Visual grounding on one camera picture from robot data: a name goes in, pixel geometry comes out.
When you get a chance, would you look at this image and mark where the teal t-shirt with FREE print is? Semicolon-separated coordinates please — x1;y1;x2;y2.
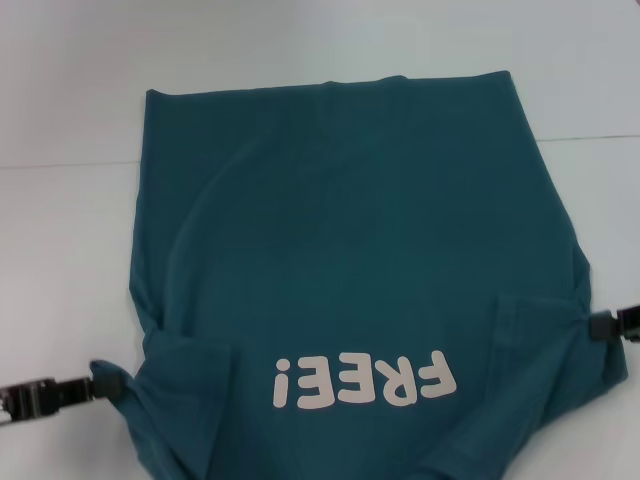
89;72;630;480

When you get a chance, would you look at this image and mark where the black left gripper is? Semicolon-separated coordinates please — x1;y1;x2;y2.
0;371;124;427

